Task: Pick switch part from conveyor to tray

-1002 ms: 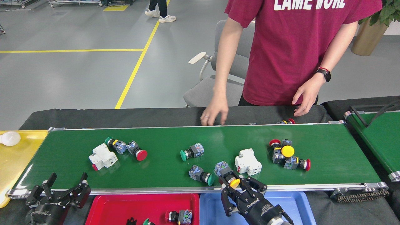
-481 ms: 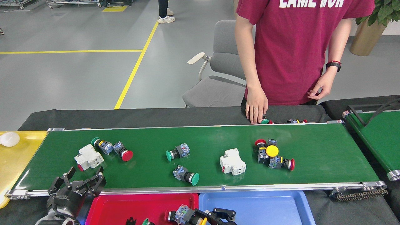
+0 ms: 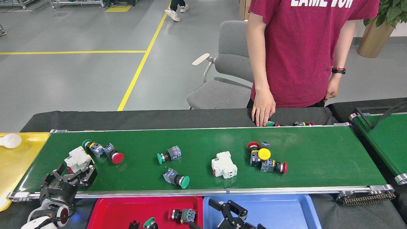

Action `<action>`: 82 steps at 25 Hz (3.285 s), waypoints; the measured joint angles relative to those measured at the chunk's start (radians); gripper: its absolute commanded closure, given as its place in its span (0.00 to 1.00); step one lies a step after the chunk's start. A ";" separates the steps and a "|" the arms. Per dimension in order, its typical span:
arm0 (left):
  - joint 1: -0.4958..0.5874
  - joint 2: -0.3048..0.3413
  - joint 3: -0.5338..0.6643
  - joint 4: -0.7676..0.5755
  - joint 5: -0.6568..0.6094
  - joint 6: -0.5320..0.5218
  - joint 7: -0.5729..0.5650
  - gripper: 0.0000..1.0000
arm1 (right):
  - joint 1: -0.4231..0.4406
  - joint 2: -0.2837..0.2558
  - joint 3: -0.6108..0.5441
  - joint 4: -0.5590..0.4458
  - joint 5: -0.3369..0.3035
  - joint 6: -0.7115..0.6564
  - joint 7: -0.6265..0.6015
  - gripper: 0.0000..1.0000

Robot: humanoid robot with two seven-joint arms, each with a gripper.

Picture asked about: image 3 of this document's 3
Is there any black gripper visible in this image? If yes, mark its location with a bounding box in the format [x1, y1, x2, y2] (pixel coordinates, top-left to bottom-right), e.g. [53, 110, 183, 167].
[40, 164, 97, 207]

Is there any white circuit breaker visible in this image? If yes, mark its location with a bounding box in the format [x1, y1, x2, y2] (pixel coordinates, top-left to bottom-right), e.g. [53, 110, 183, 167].
[65, 146, 95, 174]
[211, 151, 238, 179]

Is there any yellow push button switch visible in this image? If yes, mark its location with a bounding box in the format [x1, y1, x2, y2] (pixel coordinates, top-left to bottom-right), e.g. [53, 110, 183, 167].
[250, 148, 272, 167]

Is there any blue plastic tray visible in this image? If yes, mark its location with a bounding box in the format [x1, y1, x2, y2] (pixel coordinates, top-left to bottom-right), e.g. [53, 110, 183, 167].
[203, 194, 322, 229]

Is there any red plastic tray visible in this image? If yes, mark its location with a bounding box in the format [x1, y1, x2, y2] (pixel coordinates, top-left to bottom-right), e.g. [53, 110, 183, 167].
[87, 196, 204, 229]

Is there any yellow plastic tray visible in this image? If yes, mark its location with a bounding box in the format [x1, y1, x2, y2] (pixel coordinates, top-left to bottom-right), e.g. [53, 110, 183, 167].
[0, 132, 50, 212]

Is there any short green conveyor belt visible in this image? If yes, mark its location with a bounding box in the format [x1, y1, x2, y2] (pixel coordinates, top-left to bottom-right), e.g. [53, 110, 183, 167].
[349, 107, 407, 185]

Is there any person's right hand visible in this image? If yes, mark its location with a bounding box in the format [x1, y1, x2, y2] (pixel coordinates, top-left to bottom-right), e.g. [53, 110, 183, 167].
[251, 92, 276, 127]

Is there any person's left hand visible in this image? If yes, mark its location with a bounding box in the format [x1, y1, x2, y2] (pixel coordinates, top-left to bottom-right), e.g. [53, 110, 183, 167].
[324, 74, 342, 102]

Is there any white light bulb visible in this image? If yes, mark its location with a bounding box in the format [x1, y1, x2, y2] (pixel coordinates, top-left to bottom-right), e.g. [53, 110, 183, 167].
[0, 133, 22, 149]

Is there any grey office chair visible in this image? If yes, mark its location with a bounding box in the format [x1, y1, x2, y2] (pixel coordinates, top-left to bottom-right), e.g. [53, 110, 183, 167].
[187, 21, 255, 110]

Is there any walking person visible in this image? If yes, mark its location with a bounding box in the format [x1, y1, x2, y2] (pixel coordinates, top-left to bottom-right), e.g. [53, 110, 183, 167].
[164, 0, 189, 22]

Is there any brown cardboard box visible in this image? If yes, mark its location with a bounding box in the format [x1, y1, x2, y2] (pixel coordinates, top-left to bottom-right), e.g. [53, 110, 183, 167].
[239, 0, 252, 20]

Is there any green plant in brown pot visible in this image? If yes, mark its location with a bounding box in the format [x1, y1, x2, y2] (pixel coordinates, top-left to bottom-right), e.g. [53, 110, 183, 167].
[357, 0, 407, 58]

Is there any green conveyor belt aluminium frame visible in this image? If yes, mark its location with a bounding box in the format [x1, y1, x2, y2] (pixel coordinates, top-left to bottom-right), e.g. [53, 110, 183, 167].
[6, 122, 396, 202]

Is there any black roller chain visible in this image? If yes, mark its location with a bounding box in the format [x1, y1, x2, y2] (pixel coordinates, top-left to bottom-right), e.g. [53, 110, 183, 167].
[337, 192, 396, 206]

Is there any black cable bracket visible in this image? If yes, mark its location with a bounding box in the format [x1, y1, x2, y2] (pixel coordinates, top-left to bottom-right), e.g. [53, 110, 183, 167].
[355, 101, 407, 129]

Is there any metal cart frame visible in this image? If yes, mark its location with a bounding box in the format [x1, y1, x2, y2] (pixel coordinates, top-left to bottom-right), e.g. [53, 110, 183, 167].
[0, 0, 27, 9]
[48, 0, 105, 8]

